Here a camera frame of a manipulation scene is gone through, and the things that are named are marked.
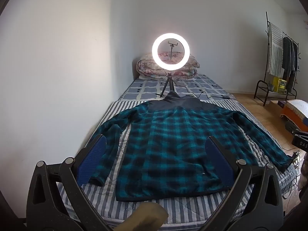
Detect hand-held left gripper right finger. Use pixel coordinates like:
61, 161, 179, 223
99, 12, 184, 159
205, 136, 285, 231

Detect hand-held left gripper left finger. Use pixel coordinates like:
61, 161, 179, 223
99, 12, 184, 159
26, 134, 113, 231

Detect teal plaid fleece jacket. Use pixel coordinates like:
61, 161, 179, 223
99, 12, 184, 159
89, 91, 293, 202

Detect dark hanging clothes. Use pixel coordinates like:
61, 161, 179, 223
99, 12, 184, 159
281, 37, 300, 92

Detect black clothes rack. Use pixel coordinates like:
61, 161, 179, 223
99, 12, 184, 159
254, 11, 302, 106

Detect orange white storage box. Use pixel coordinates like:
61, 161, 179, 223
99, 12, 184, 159
280, 99, 308, 126

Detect yellow box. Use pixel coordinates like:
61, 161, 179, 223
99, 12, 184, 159
273, 77, 287, 93

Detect bed with striped sheet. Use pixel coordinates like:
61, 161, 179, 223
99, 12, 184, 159
56, 99, 297, 224

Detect tan object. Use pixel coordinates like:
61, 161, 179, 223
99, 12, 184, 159
113, 203, 168, 231

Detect black tripod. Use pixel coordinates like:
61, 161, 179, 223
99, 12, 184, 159
155, 70, 178, 98

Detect striped hanging towel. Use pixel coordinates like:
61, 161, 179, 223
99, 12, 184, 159
268, 22, 284, 76

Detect folded floral quilt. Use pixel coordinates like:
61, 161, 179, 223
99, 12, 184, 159
136, 52, 200, 80

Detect black phone holder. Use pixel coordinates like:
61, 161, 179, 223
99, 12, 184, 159
168, 41, 178, 64

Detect tangle of floor cables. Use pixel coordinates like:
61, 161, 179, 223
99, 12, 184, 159
281, 149, 304, 199

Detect black power cable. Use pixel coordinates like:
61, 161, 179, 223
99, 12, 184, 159
173, 80, 224, 100

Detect white ring light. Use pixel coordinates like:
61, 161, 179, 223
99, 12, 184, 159
152, 33, 190, 71

